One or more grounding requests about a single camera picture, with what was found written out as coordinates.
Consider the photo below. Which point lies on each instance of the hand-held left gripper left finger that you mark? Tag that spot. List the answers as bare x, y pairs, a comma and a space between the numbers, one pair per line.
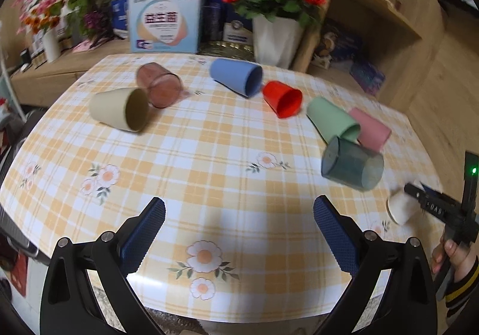
146, 232

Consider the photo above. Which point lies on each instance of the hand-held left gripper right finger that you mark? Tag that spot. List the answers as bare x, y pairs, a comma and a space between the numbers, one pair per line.
335, 235

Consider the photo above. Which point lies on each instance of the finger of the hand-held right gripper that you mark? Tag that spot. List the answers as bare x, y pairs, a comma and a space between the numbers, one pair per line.
430, 205

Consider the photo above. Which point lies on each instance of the white cup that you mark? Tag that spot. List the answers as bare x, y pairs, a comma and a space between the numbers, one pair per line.
399, 209

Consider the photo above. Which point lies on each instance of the dark green transparent cup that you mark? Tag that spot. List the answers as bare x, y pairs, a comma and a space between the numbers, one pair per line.
351, 166

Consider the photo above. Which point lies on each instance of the pink cup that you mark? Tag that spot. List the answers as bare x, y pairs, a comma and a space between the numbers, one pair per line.
371, 129

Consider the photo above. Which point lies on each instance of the light green cup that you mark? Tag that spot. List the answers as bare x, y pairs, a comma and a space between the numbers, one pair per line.
331, 118

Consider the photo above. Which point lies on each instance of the beige cup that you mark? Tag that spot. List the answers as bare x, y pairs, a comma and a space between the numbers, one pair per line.
119, 109

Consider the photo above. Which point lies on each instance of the red cup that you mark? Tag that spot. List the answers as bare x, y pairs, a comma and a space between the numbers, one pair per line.
282, 98

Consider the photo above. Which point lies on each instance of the brown transparent cup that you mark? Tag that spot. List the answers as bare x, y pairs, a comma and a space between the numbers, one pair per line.
159, 84

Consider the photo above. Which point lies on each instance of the blue cup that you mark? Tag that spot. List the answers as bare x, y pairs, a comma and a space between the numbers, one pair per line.
236, 75

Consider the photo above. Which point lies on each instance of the person's right hand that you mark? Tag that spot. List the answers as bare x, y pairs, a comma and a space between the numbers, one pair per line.
449, 250

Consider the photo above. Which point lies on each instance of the blue printed box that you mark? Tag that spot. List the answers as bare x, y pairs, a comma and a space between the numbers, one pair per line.
368, 74

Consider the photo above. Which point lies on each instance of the wooden sideboard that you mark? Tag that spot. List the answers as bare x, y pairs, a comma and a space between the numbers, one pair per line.
56, 72

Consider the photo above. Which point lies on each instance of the wooden shelf unit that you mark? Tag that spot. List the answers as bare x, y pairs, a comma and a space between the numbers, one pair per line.
374, 24

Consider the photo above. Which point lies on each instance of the gold tray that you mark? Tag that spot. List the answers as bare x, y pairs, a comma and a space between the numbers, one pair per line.
226, 49

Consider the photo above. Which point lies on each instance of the white faceted vase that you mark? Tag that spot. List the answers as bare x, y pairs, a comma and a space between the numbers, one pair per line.
277, 41

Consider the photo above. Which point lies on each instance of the slim white vase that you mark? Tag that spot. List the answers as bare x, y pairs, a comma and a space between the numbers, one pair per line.
51, 46

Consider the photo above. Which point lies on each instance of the white box with blue label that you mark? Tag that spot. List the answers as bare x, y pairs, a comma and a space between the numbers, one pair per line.
166, 22

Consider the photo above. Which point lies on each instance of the blue and white packet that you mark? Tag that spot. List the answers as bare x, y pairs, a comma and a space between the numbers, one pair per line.
120, 18

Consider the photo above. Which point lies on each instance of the dark blue box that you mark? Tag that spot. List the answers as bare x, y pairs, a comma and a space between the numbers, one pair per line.
213, 9

